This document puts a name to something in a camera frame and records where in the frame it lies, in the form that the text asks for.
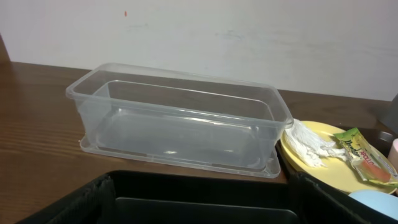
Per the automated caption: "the grey dishwasher rack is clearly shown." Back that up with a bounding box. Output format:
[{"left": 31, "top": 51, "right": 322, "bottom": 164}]
[{"left": 379, "top": 95, "right": 398, "bottom": 134}]

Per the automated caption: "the white napkin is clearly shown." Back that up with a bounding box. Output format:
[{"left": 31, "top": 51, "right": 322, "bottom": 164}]
[{"left": 284, "top": 119, "right": 347, "bottom": 167}]

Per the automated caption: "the light blue bowl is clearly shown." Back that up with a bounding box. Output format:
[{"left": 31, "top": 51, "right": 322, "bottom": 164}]
[{"left": 349, "top": 190, "right": 397, "bottom": 220}]

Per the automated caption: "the yellow plate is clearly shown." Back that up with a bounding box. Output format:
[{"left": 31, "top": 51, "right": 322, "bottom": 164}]
[{"left": 280, "top": 137, "right": 396, "bottom": 194}]

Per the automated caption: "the clear plastic bin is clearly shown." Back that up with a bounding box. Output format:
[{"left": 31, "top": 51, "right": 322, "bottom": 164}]
[{"left": 65, "top": 63, "right": 294, "bottom": 178}]

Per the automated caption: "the pink bowl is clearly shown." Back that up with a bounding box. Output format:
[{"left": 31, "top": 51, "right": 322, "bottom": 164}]
[{"left": 387, "top": 139, "right": 398, "bottom": 171}]

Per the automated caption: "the green snack wrapper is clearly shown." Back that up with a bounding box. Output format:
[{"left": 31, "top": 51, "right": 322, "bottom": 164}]
[{"left": 334, "top": 128, "right": 397, "bottom": 188}]

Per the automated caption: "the black waste tray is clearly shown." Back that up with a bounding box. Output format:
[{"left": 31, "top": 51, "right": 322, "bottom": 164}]
[{"left": 24, "top": 170, "right": 394, "bottom": 224}]

